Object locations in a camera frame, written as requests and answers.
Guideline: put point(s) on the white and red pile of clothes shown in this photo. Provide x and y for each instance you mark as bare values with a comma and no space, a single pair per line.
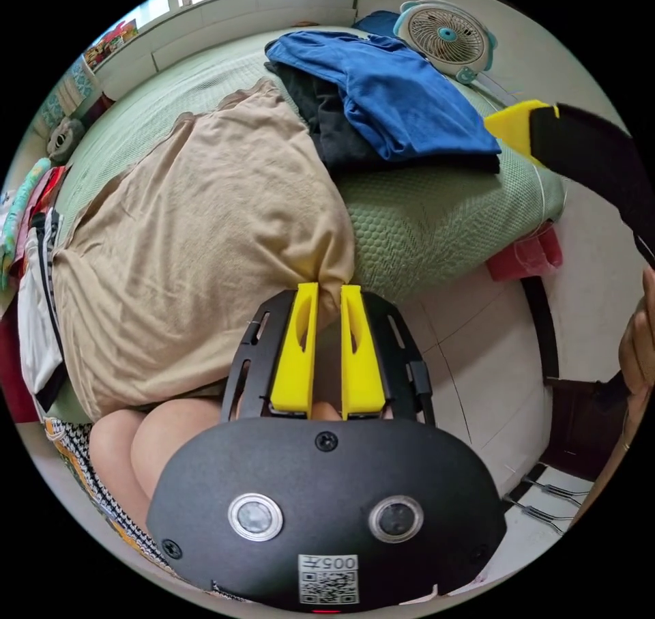
38,332

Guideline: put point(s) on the person's right hand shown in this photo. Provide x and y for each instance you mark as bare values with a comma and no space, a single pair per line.
637,342

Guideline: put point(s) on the white and teal fan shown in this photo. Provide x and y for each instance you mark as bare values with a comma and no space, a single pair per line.
446,35

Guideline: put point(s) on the dark wooden chair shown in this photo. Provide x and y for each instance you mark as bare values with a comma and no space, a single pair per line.
568,419

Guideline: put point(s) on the person's right forearm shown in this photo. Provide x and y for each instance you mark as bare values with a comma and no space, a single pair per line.
615,452

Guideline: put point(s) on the blue and black pile of clothes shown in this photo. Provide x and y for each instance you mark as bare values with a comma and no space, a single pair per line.
399,97

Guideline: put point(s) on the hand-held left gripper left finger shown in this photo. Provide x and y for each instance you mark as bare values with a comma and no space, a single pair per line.
297,368

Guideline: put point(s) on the red folded cloth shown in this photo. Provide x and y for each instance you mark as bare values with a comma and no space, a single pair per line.
524,255

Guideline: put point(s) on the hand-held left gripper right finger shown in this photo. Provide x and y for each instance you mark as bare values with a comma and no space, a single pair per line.
361,373

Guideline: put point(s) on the bed with green woven mat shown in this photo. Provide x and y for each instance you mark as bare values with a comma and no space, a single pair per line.
435,212

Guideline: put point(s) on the light brown t-shirt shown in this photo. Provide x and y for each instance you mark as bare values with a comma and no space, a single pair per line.
204,245

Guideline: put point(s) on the grey stuffed toy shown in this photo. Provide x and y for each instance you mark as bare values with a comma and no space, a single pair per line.
64,139

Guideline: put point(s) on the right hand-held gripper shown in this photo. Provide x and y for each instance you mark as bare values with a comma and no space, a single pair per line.
588,166

